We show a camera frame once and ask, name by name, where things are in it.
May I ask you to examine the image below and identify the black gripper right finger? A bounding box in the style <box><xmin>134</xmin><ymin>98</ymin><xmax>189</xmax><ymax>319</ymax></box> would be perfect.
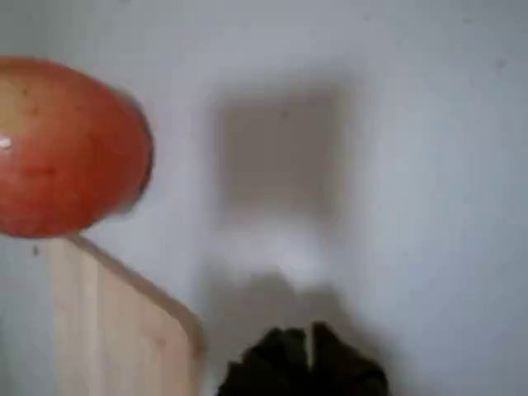
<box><xmin>309</xmin><ymin>321</ymin><xmax>389</xmax><ymax>396</ymax></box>

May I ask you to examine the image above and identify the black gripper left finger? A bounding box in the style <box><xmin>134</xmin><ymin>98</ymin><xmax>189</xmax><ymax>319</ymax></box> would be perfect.
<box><xmin>217</xmin><ymin>327</ymin><xmax>311</xmax><ymax>396</ymax></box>

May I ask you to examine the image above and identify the red apple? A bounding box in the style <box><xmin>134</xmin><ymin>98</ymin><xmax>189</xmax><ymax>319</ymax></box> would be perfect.
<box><xmin>0</xmin><ymin>55</ymin><xmax>156</xmax><ymax>239</ymax></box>

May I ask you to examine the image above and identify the light wooden cutting board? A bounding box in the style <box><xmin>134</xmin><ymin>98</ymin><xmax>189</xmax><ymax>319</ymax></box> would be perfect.
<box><xmin>49</xmin><ymin>233</ymin><xmax>205</xmax><ymax>396</ymax></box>

